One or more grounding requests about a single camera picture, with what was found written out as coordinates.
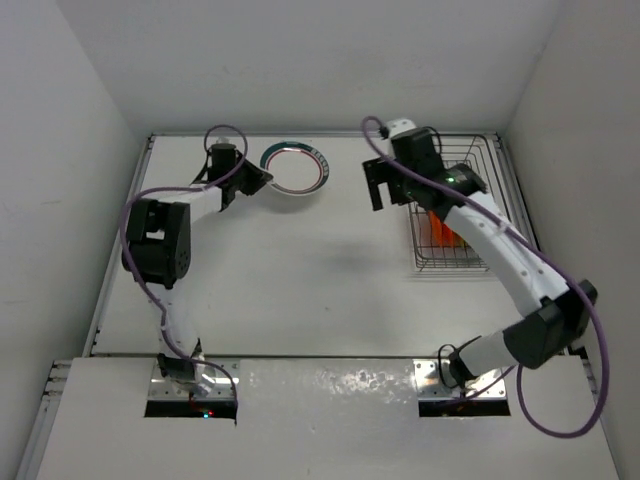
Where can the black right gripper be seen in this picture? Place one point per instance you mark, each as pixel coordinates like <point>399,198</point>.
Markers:
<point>377,173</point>

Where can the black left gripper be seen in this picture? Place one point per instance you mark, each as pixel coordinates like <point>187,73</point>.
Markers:
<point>257,179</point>

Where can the white plate green red rim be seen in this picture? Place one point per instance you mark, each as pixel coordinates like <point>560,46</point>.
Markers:
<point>297,169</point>

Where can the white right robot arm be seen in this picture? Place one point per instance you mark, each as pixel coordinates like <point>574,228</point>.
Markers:
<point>554,314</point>

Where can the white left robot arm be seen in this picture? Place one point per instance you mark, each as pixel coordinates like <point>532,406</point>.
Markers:
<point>156,248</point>

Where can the orange plastic plate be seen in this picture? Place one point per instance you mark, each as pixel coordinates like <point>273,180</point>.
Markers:
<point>440,234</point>
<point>455,240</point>

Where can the white front cover panel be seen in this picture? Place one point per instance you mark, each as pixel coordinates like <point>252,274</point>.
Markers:
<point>299,419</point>

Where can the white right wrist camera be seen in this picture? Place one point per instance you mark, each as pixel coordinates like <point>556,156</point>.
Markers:
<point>396,127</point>

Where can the grey wire dish rack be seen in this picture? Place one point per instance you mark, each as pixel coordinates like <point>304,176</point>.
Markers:
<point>474,152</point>

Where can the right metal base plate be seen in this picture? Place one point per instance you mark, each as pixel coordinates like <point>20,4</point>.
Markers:
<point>490,386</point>

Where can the metal base plate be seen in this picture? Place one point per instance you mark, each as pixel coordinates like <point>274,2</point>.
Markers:
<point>212,384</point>
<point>490,386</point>

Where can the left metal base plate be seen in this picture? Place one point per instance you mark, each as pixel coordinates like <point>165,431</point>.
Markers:
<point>212,384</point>

